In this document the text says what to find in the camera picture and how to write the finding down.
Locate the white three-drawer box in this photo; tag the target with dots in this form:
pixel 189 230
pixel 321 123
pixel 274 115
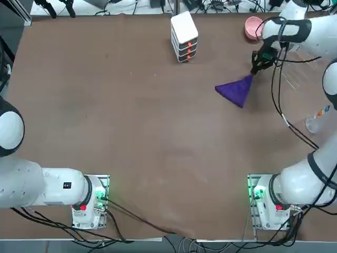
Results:
pixel 184 26

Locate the purple towel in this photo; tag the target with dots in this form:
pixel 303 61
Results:
pixel 237 91

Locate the grey laptop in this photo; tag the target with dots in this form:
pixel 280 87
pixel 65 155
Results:
pixel 97 2

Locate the black tripod legs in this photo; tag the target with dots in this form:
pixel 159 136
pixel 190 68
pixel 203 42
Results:
pixel 51 8

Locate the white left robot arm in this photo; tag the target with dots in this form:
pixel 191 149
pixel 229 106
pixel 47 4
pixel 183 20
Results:
pixel 52 184

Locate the clear acrylic stepped rack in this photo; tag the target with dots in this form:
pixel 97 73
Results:
pixel 295 73

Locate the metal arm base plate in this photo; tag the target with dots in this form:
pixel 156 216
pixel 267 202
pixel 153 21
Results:
pixel 104 182
pixel 252 184

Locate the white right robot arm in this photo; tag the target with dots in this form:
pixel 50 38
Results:
pixel 297 179

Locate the grey aluminium camera pole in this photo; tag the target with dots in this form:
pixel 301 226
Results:
pixel 175 6

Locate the clear bottle blue cap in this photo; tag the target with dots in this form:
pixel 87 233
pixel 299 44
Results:
pixel 313 125

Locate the aluminium frame profile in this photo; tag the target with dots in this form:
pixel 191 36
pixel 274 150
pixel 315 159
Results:
pixel 15 10

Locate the pink bowl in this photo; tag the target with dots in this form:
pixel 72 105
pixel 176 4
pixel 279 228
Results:
pixel 250 26

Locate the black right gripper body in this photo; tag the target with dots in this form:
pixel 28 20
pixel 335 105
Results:
pixel 266 52

